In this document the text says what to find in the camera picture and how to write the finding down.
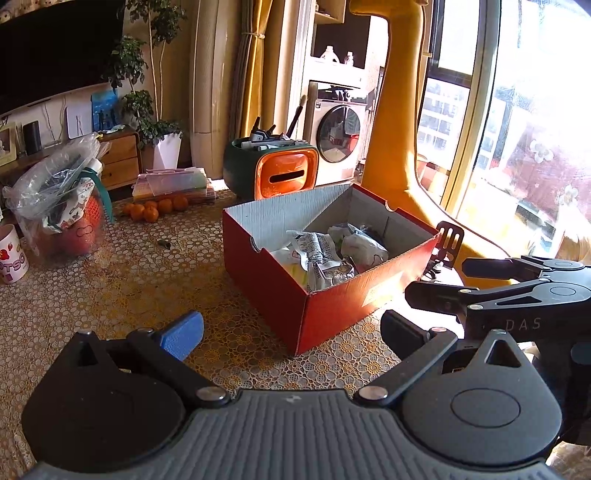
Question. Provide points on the wooden tv cabinet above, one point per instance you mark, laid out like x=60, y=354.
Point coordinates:
x=120, y=161

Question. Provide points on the black speaker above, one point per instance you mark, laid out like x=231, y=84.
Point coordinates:
x=32, y=138

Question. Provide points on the beige standing air conditioner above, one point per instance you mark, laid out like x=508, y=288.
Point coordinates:
x=214, y=83

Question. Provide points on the green orange tissue box organizer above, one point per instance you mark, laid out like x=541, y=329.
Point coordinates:
x=286, y=175

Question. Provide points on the green tree in white planter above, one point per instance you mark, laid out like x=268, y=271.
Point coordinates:
x=167, y=150

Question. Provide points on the yellow curtain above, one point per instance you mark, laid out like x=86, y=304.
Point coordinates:
x=251, y=69

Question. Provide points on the stack of clear storage cases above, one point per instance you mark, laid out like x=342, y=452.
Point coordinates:
x=175, y=184

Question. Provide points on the wooden wall shelf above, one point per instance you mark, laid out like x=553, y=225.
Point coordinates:
x=330, y=10

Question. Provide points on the yellow giraffe chair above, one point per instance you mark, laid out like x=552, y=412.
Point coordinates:
x=397, y=115

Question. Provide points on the white washing machine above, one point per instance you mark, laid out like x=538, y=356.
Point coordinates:
x=339, y=134

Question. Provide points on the white pink printed mug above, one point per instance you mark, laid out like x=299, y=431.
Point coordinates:
x=13, y=258

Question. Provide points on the black television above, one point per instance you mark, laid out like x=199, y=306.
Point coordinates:
x=51, y=50

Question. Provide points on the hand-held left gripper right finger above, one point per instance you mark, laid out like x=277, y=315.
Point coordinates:
x=402, y=338

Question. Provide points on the window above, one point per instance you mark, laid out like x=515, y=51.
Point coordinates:
x=517, y=115

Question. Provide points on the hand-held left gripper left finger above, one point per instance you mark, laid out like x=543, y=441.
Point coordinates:
x=182, y=334

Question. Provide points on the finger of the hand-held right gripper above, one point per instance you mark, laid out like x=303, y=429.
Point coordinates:
x=494, y=268
x=434, y=295

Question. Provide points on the white photo frame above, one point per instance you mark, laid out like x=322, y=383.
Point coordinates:
x=7, y=145

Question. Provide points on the white green snack packet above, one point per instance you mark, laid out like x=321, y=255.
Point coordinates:
x=364, y=249

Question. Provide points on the red cardboard box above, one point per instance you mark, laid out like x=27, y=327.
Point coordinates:
x=341, y=309

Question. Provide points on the small white bottle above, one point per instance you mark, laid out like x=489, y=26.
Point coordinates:
x=349, y=58

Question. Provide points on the white detergent bottle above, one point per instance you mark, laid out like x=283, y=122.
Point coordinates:
x=329, y=54

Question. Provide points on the silver printed packet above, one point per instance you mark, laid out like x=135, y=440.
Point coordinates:
x=318, y=258

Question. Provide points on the small green scrap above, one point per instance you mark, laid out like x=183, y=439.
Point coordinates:
x=164, y=243

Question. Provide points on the blue picture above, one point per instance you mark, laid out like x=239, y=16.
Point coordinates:
x=105, y=110

